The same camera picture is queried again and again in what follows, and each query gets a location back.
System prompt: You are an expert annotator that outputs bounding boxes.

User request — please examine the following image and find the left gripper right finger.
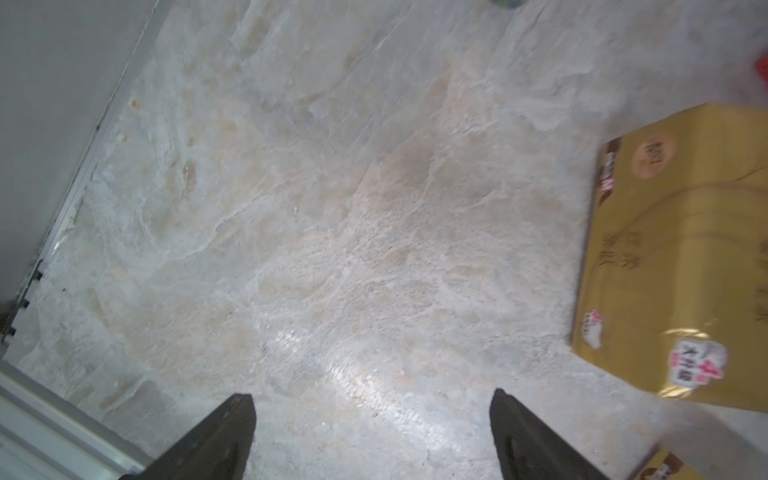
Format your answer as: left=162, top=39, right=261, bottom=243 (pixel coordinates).
left=489, top=388, right=607, bottom=480

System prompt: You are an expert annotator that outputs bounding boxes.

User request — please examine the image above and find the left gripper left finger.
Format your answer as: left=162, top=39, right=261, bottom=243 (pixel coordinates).
left=121, top=393, right=257, bottom=480

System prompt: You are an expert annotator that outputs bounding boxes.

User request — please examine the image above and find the gold tissue pack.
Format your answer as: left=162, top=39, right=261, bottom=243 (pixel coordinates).
left=631, top=447, right=706, bottom=480
left=572, top=103, right=767, bottom=411

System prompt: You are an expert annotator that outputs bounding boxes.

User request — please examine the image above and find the small metal can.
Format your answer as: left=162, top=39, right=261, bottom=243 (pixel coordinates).
left=491, top=0, right=527, bottom=9

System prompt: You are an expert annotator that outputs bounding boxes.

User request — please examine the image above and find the small red block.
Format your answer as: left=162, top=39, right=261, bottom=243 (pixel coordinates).
left=755, top=53, right=768, bottom=83

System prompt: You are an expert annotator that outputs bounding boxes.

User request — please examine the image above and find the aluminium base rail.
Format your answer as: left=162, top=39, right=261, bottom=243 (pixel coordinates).
left=1, top=361, right=153, bottom=479

